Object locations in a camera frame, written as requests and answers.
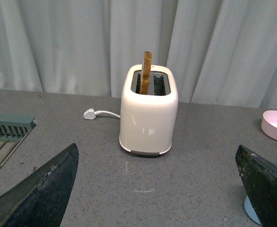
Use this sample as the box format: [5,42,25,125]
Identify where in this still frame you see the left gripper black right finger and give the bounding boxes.
[235,145,277,227]

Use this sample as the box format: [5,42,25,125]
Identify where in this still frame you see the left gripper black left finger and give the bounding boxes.
[0,143,79,227]

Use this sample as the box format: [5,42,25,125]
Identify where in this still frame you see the light blue cup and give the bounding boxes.
[244,196,262,226]

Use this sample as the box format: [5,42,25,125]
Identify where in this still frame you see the pink bowl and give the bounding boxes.
[261,110,277,140]

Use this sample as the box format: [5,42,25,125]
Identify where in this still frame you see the green dish rack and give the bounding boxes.
[0,113,36,169]

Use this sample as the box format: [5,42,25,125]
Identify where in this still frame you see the cream white toaster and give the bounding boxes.
[119,64,178,156]

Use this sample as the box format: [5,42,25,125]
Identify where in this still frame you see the grey white curtain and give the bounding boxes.
[0,0,277,109]

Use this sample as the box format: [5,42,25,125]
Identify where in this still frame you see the brown toast slice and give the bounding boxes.
[139,51,152,95]

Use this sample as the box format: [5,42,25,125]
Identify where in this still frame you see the white power plug cable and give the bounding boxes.
[83,108,121,120]

